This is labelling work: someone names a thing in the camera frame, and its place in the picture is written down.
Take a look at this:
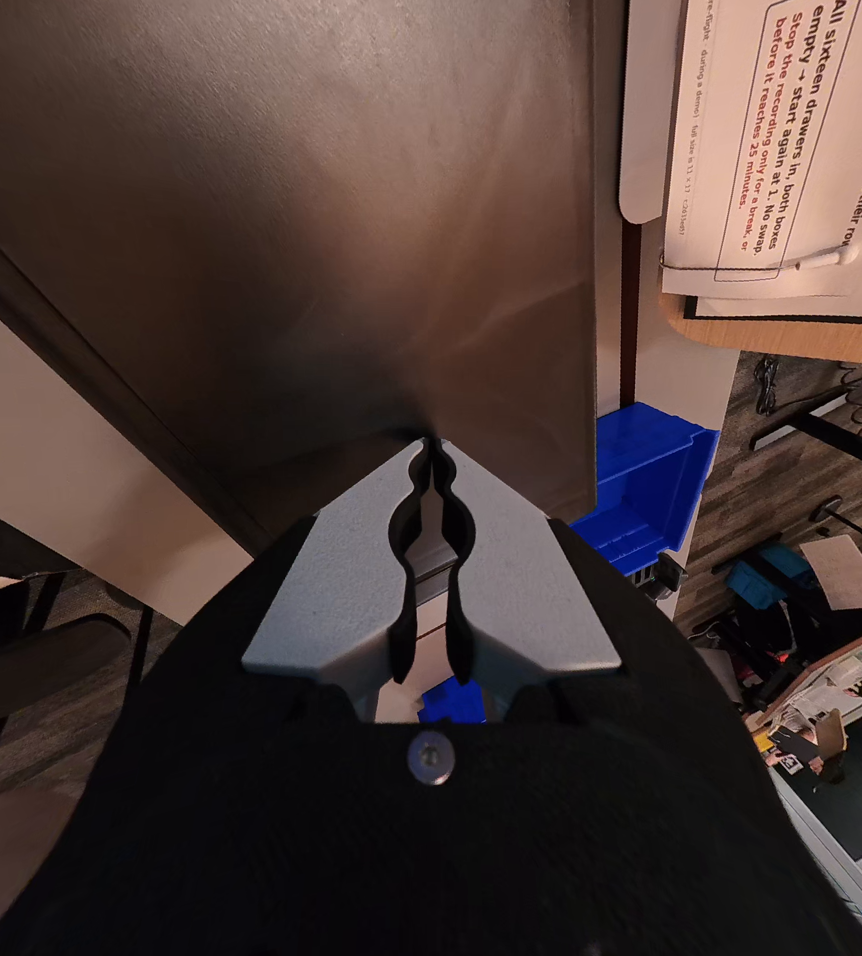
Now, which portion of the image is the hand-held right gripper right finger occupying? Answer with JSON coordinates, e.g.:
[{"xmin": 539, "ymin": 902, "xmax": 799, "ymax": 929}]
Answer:
[{"xmin": 433, "ymin": 439, "xmax": 623, "ymax": 724}]

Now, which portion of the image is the pile of papers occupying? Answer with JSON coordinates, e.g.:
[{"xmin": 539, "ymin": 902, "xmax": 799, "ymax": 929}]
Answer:
[{"xmin": 774, "ymin": 646, "xmax": 862, "ymax": 733}]

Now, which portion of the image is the white rounded card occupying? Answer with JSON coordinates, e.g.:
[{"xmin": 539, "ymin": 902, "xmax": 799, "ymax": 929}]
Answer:
[{"xmin": 617, "ymin": 0, "xmax": 693, "ymax": 225}]

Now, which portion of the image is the pale desk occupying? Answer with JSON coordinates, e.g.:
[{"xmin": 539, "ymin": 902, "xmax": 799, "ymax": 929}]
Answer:
[{"xmin": 0, "ymin": 217, "xmax": 739, "ymax": 721}]

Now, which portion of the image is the blue bag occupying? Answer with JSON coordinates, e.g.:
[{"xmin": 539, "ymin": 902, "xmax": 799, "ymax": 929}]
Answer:
[{"xmin": 724, "ymin": 544, "xmax": 814, "ymax": 609}]

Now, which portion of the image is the black drawer cabinet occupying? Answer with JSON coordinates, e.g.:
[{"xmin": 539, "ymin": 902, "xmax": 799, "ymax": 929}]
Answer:
[{"xmin": 0, "ymin": 0, "xmax": 601, "ymax": 598}]

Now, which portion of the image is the beige flat sheet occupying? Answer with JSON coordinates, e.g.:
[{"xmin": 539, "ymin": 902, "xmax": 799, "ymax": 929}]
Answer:
[{"xmin": 799, "ymin": 534, "xmax": 862, "ymax": 612}]

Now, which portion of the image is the small black device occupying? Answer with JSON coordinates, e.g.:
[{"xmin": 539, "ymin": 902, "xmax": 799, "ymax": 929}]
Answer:
[{"xmin": 627, "ymin": 559, "xmax": 689, "ymax": 600}]

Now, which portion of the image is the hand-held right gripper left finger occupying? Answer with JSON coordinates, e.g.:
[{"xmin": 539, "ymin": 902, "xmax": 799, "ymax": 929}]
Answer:
[{"xmin": 241, "ymin": 438, "xmax": 435, "ymax": 724}]

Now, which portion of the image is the light wooden board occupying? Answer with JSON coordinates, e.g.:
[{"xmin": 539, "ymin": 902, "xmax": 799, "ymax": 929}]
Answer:
[{"xmin": 658, "ymin": 291, "xmax": 862, "ymax": 368}]

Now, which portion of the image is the printed instruction sheet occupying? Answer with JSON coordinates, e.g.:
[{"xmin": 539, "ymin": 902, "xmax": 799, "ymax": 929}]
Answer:
[{"xmin": 661, "ymin": 0, "xmax": 862, "ymax": 318}]

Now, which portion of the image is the black table leg frame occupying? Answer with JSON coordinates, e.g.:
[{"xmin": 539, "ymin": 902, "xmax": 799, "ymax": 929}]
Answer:
[{"xmin": 748, "ymin": 392, "xmax": 862, "ymax": 468}]

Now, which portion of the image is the black-bordered paper sheet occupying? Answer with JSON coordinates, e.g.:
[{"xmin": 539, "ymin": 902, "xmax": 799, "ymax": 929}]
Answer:
[{"xmin": 683, "ymin": 295, "xmax": 862, "ymax": 327}]

